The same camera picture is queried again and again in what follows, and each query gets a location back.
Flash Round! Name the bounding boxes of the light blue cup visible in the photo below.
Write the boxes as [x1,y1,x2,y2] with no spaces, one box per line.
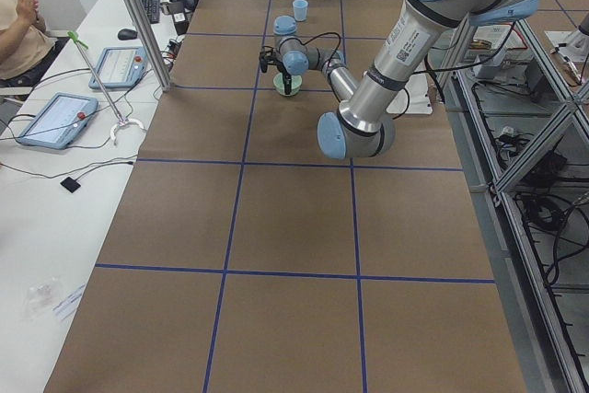
[292,0,308,22]

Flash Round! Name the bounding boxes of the blue teach pendant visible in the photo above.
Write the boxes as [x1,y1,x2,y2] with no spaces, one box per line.
[94,47,148,89]
[16,93,98,150]

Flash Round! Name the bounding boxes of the small black square pad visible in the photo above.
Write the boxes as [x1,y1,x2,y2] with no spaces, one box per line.
[60,177,81,193]

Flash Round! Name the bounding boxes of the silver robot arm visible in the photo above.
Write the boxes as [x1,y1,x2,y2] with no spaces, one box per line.
[259,0,539,159]

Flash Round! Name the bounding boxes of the seated person in beige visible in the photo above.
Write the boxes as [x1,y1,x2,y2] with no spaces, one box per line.
[1,0,66,87]

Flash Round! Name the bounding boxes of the clear plastic bag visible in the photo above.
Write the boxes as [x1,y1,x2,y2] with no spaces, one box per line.
[23,277,62,319]

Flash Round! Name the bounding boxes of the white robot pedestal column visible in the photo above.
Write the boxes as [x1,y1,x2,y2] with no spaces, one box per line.
[387,74,433,115]

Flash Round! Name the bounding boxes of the light green bowl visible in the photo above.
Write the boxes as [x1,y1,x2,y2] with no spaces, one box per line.
[272,73,303,97]

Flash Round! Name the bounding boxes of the lower blue teach pendant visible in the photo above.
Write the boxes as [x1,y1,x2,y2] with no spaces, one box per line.
[16,93,98,150]

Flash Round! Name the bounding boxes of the reacher grabber stick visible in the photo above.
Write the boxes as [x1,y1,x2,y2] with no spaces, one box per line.
[67,31,145,144]

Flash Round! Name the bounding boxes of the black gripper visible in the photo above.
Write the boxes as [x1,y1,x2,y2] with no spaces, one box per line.
[259,46,292,96]

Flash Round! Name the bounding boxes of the aluminium frame post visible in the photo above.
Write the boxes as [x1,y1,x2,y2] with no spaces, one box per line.
[123,0,171,92]

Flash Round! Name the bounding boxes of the black computer mouse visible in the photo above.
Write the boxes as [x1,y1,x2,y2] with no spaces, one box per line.
[117,29,138,40]

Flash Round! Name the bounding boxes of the upper blue teach pendant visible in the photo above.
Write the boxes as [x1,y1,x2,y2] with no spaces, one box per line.
[94,47,148,89]

